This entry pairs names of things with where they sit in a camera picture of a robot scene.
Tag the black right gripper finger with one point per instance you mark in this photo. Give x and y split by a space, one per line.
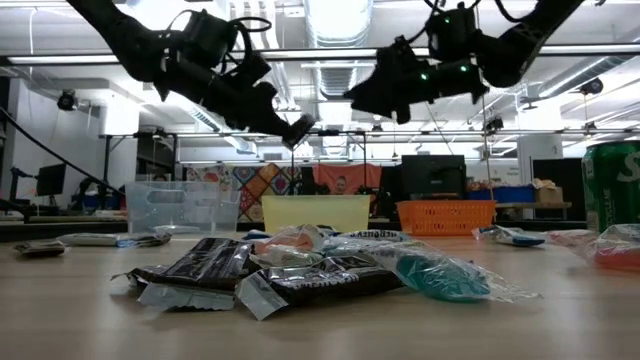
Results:
375 95

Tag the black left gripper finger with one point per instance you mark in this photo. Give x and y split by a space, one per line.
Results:
290 130

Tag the pink white wrapper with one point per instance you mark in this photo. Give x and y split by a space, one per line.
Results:
295 240

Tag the silver black snack wrapper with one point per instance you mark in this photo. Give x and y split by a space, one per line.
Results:
200 265

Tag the red gummy candy packet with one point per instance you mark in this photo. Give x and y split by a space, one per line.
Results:
617 257
570 237

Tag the dark brown chocolate bar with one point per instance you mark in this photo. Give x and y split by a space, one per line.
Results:
325 287
40 248

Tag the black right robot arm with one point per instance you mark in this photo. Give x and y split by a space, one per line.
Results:
520 45

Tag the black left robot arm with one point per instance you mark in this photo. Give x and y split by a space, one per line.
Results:
115 30

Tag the teal gummy candy packet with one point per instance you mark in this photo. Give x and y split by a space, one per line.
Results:
440 280

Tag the colourful patchwork quilt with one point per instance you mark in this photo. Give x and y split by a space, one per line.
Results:
260 192

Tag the orange cloth banner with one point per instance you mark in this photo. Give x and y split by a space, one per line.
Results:
360 176

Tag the yellow plastic bin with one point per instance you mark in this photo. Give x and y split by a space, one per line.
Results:
315 212

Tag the large black monitor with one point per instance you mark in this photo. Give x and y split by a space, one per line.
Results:
432 175

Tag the blue storage bin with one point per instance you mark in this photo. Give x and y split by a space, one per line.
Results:
500 194

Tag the orange plastic basket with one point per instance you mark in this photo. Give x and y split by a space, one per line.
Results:
445 217

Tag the clear plastic bin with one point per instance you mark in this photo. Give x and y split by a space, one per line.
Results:
150 215

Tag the brown cardboard box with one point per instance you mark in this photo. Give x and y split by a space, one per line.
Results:
548 194

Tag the small black monitor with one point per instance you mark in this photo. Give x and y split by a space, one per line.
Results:
50 179

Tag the green soda can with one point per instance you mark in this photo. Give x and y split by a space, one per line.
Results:
612 185

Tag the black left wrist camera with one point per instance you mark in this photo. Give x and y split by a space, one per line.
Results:
210 37

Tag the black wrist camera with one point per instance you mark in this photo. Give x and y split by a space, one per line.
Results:
210 37
450 30

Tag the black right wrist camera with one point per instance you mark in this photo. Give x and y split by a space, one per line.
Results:
450 30

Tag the silver ventilation duct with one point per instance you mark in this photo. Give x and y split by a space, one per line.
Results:
340 40

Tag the black ceiling camera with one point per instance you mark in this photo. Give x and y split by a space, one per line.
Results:
66 100
591 86
494 123

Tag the black aluminium table frame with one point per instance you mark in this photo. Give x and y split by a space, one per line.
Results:
50 230

